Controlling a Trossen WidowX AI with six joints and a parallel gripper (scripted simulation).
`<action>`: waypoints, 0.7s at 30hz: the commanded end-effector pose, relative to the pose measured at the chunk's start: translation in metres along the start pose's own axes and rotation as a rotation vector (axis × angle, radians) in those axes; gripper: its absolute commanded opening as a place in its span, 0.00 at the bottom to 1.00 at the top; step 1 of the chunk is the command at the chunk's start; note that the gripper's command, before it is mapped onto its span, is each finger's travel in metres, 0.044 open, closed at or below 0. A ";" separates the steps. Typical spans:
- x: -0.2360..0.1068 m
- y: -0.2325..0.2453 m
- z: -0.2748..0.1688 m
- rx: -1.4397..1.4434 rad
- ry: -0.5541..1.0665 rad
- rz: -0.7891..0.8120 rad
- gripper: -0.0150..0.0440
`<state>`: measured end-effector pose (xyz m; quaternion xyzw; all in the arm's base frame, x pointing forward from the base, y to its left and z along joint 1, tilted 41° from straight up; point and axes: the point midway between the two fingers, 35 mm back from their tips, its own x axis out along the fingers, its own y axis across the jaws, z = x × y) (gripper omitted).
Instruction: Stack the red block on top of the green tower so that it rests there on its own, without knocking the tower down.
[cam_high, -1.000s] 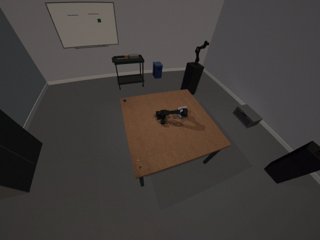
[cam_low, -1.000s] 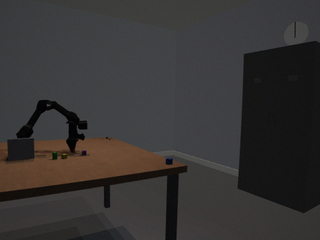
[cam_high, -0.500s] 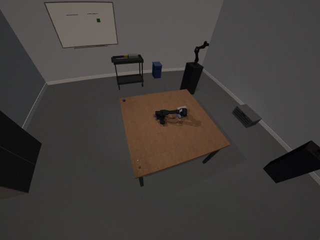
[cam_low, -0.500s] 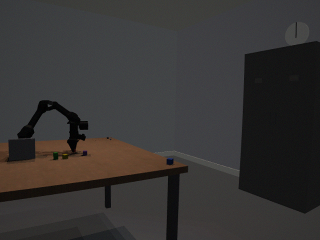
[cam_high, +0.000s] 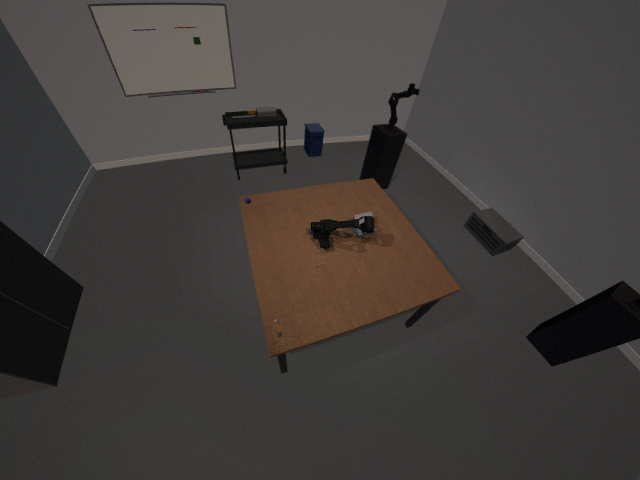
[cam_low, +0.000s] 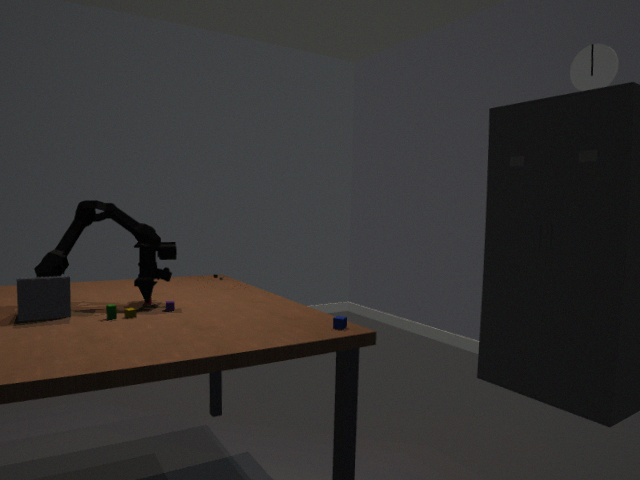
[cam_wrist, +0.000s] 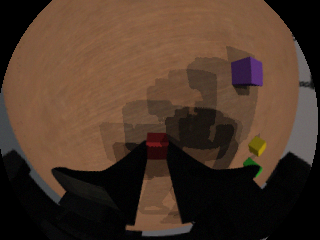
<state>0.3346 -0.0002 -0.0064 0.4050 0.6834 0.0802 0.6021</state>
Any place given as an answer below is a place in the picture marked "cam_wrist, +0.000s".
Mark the purple cube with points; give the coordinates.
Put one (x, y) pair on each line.
(247, 72)

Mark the yellow block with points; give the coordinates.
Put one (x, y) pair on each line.
(257, 146)

